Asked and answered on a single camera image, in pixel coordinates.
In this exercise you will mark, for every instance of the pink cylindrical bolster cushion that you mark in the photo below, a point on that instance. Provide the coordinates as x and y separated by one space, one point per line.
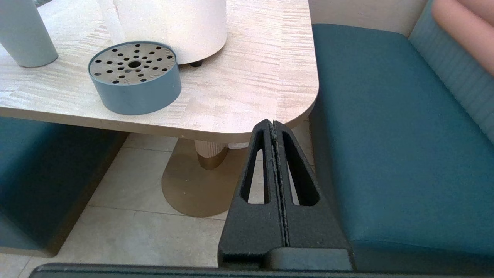
471 27

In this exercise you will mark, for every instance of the grey-blue plastic cup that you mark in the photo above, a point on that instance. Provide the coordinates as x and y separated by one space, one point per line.
23 34

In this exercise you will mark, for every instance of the clear water dispenser white base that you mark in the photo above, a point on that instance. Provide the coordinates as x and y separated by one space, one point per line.
173 27

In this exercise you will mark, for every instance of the brass table pedestal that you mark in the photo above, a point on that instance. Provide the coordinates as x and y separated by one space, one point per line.
193 185

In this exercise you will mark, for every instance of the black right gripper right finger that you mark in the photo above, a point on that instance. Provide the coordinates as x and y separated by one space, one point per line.
312 231

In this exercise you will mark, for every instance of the large blue drip tray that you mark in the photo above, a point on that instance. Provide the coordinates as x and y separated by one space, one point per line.
135 92

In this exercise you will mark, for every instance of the teal upholstered booth bench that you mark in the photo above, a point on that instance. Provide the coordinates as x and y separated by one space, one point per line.
46 173
393 135

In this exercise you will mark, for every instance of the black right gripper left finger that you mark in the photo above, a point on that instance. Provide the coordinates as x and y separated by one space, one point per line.
254 231

